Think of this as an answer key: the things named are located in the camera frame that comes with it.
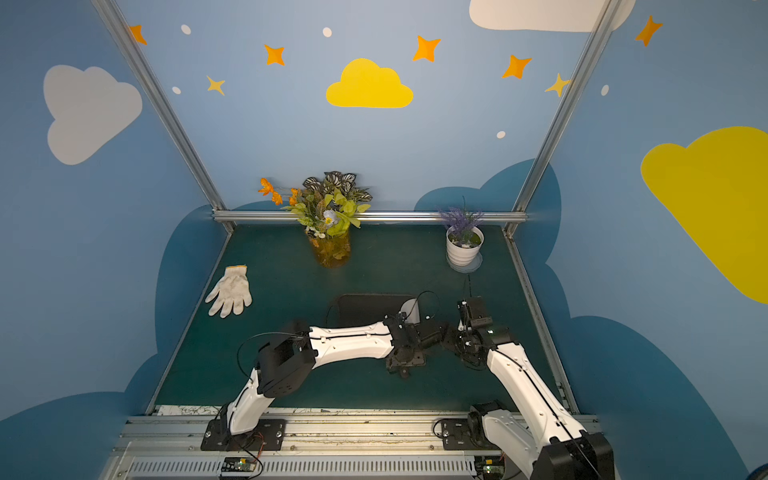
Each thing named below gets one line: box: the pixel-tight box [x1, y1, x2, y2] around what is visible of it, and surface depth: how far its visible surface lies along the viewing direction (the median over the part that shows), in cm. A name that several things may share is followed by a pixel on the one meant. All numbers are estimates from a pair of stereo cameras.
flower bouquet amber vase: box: [258, 171, 373, 269], surface depth 103 cm
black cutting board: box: [326, 294, 416, 327], surface depth 101 cm
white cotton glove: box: [205, 265, 253, 318], surface depth 103 cm
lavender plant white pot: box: [438, 195, 485, 267], surface depth 106 cm
